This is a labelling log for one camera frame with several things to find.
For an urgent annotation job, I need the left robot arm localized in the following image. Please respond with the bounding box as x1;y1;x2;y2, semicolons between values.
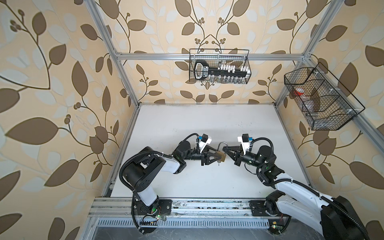
119;136;226;208

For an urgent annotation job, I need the red capped jar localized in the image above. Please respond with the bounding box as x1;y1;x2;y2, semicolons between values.
293;88;305;97

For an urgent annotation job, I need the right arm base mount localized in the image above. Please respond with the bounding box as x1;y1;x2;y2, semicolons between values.
249;200;283;218

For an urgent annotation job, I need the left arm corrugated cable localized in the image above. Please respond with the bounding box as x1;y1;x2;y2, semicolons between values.
119;132;200;193

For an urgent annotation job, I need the black socket set holder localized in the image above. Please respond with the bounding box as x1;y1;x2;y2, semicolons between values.
192;60;251;80

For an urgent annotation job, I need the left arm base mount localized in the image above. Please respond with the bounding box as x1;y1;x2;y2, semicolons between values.
133;199;173;216

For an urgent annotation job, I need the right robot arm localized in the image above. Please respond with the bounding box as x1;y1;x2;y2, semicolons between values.
223;146;370;240

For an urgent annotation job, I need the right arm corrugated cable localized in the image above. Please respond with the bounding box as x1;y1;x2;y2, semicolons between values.
250;137;371;240

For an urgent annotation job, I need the right wire basket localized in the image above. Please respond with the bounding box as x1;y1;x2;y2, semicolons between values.
284;62;366;131

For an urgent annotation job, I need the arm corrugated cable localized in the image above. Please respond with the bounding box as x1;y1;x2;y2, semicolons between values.
119;132;200;193
250;137;371;240

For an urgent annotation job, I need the large brass padlock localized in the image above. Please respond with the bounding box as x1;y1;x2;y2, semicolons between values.
216;142;228;163

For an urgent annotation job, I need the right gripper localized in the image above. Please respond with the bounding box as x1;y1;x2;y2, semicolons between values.
223;145;265;171

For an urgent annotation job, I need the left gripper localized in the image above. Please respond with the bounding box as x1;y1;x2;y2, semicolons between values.
182;145;221;168

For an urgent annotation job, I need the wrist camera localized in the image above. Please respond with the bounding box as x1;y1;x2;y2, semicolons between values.
238;134;253;155
198;134;212;153

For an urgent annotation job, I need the wire basket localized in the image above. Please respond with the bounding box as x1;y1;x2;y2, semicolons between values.
284;62;366;131
189;48;252;85

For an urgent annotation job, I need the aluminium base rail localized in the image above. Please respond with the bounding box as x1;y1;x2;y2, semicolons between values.
88;198;269;218

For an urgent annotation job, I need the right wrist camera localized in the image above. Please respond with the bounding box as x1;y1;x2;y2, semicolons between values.
238;134;253;155

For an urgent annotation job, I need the back wire basket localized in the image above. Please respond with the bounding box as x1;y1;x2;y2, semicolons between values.
189;48;252;85

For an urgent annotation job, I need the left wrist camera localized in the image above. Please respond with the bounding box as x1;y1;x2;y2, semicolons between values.
198;134;212;153

